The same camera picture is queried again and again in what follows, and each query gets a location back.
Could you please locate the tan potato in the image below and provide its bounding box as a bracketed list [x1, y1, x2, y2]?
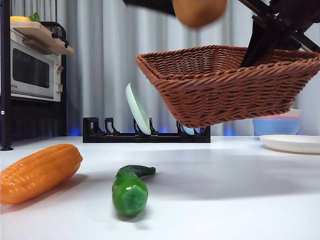
[172, 0, 228, 28]

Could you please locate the brown wicker basket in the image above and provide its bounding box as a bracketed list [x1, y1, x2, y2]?
[135, 44, 320, 128]

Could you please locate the green cucumber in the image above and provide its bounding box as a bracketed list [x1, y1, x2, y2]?
[111, 164, 156, 217]

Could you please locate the orange plastic corn cob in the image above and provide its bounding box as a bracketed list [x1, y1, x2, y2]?
[0, 143, 83, 205]

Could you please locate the grey curtain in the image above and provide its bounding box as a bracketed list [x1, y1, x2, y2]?
[9, 0, 320, 138]

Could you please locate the pink bowl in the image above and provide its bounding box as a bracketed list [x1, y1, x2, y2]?
[262, 113, 302, 120]

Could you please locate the blue bowl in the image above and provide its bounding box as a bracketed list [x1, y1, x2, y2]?
[252, 118, 301, 137]

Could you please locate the white flat plate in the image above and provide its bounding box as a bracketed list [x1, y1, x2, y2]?
[259, 134, 320, 155]

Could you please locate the pale green plate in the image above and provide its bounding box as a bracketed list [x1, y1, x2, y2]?
[124, 82, 152, 136]

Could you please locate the pale blue plate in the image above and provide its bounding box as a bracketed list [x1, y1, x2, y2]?
[181, 124, 195, 136]

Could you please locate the wooden cutting board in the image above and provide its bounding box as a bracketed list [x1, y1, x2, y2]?
[9, 20, 75, 56]

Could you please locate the yellow fruit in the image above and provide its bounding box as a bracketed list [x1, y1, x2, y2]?
[9, 15, 31, 23]

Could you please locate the white toaster oven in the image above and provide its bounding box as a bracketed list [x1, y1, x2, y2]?
[9, 27, 62, 103]

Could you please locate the black dish rack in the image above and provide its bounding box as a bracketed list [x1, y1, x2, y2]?
[82, 116, 211, 144]

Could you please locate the black metal shelf frame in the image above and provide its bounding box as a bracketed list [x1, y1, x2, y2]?
[0, 0, 68, 152]

